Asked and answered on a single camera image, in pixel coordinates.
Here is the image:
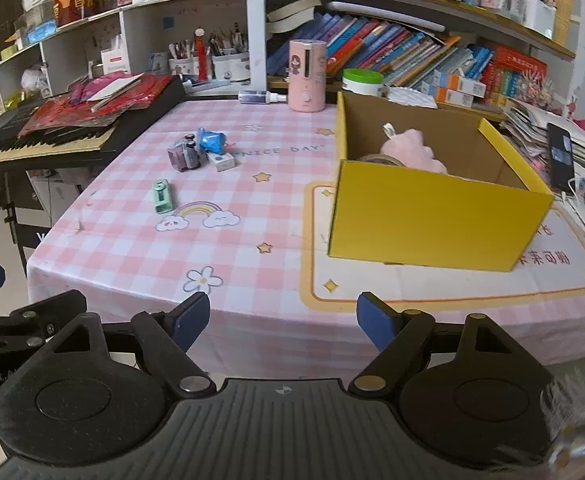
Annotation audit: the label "group of pastel pen cups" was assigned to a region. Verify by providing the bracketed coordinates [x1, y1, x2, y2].
[482, 0, 558, 38]

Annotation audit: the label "stack of papers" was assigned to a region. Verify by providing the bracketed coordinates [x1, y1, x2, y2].
[499, 97, 585, 186]

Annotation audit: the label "blue crumpled tube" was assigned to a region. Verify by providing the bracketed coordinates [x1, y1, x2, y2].
[195, 127, 227, 157]

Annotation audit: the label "white quilted pad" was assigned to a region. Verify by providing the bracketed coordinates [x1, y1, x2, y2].
[385, 85, 438, 109]

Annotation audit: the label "pile of red packets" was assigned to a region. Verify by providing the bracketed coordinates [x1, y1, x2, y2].
[17, 74, 176, 138]

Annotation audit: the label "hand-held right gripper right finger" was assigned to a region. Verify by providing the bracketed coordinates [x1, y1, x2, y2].
[348, 290, 523, 400]

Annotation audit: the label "pink plush paw toy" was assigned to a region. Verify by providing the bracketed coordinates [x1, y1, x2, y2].
[379, 122, 448, 175]

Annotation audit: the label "white desk mat yellow border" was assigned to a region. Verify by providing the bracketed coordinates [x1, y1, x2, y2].
[299, 180, 585, 313]

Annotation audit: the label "pink humidifier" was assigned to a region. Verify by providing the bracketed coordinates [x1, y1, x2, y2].
[287, 39, 327, 113]

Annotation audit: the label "red hanging doll ornament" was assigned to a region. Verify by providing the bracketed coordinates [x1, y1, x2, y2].
[195, 27, 208, 82]

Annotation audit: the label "black keyboard stand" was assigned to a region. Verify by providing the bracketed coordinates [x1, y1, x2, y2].
[2, 172, 53, 281]

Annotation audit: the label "stack of thick books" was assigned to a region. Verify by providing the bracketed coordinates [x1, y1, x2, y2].
[266, 0, 323, 36]

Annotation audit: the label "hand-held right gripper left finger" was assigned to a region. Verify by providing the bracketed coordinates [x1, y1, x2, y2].
[47, 291, 216, 400]

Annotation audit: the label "long row of colourful books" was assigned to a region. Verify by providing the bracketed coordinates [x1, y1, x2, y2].
[267, 12, 495, 91]

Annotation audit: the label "yellow cardboard box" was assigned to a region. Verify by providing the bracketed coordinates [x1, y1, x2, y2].
[327, 91, 555, 273]

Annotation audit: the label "small grey purple toy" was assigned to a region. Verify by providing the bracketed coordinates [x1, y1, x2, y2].
[166, 132, 204, 173]

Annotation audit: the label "red boxed book set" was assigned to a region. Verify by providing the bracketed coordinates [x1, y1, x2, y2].
[485, 44, 548, 106]

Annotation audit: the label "white canister green lid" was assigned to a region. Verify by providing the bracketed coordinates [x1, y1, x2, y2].
[341, 68, 384, 98]

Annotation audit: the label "white booklet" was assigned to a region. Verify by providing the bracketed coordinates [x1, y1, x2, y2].
[90, 75, 143, 113]

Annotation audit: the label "white paper bag red label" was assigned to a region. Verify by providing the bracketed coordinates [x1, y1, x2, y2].
[100, 35, 133, 77]

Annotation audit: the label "white pen holder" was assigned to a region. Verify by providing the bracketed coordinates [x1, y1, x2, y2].
[211, 51, 250, 83]
[168, 54, 208, 83]

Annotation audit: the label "white shelf unit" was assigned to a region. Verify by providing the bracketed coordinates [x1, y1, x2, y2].
[0, 0, 268, 98]

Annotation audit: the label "pink checkered tablecloth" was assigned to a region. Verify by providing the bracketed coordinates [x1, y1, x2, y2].
[26, 99, 585, 376]

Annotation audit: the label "wooden bookshelf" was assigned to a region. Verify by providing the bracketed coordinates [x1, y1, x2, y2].
[265, 0, 578, 121]

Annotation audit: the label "clear spray bottle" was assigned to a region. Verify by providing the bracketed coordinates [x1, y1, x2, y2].
[237, 89, 289, 106]

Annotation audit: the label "small white box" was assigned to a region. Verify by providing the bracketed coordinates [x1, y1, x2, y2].
[207, 152, 236, 172]

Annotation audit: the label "orange white medicine boxes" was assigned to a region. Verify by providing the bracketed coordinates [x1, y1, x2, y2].
[432, 69, 488, 108]

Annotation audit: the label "black smartphone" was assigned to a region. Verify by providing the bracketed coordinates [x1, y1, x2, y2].
[546, 122, 577, 196]

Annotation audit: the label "black electronic keyboard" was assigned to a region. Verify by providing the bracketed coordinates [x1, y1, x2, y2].
[0, 76, 188, 177]

